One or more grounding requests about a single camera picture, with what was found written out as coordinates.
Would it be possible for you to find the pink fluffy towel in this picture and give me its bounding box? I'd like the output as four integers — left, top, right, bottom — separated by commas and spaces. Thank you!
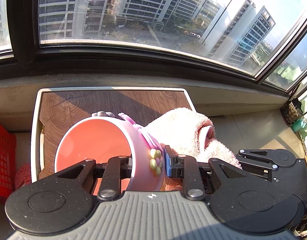
143, 107, 243, 192

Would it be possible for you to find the pink Barbie cup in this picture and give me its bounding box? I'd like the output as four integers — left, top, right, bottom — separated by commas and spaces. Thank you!
54, 113, 165, 191

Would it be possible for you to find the wooden tray white rim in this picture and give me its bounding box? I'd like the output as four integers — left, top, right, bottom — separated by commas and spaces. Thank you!
30, 87, 195, 182

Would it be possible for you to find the dark plant pot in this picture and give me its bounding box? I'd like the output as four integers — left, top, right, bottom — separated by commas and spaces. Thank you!
280, 97, 304, 126

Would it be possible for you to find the red plastic basket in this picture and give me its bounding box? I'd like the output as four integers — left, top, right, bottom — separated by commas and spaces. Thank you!
0, 124, 16, 203

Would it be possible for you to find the black window frame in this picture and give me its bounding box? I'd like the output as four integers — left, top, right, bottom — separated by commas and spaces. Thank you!
0, 0, 307, 94

